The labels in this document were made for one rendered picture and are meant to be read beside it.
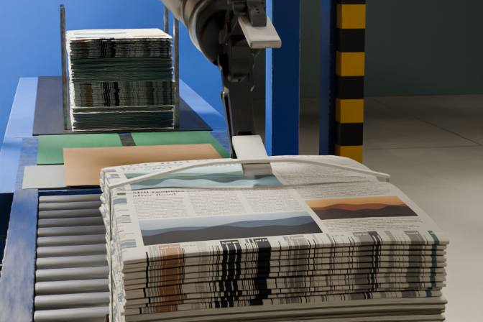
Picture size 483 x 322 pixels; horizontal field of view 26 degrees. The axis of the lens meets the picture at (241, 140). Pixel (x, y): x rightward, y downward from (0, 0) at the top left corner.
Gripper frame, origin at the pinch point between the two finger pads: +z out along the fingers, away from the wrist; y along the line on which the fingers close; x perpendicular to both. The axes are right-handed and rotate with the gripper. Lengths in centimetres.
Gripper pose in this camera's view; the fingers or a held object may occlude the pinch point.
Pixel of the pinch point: (259, 104)
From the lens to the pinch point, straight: 103.1
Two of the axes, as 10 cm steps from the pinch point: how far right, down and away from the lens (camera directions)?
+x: -9.8, 0.4, -1.7
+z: 1.7, 4.7, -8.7
